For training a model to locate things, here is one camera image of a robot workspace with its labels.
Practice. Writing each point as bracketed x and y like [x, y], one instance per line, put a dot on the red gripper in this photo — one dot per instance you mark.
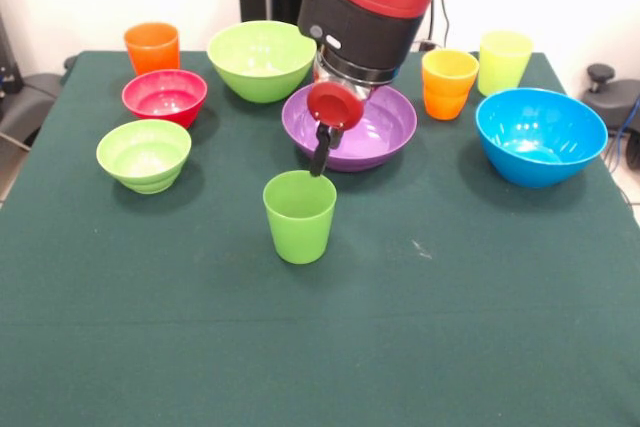
[334, 104]

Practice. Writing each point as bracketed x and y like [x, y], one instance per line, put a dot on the green cup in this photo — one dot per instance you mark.
[300, 232]

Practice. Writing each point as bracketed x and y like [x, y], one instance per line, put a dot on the blue bowl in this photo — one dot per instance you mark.
[540, 167]

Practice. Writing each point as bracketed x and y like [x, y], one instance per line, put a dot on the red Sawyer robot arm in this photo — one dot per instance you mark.
[370, 17]

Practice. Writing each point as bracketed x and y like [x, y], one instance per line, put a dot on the purple bowl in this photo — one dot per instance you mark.
[385, 132]

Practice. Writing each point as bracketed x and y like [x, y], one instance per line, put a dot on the large green bowl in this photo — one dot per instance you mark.
[255, 82]

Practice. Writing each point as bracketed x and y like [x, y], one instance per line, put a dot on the orange cup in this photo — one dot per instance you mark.
[447, 97]

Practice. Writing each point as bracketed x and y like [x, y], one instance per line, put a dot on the pink bowl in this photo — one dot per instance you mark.
[165, 102]

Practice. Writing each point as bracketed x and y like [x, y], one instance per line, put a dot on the dark green table cloth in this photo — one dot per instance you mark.
[320, 322]

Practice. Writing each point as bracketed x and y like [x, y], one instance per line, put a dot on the small green bowl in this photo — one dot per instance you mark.
[145, 167]

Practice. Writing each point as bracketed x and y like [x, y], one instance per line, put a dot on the lime yellow cup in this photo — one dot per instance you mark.
[502, 72]

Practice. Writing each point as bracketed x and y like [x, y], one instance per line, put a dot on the red-orange cup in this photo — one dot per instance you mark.
[152, 52]

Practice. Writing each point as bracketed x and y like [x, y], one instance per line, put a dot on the black caster base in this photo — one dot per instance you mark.
[612, 92]

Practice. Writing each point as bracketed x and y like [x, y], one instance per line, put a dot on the grey caster base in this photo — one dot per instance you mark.
[25, 107]

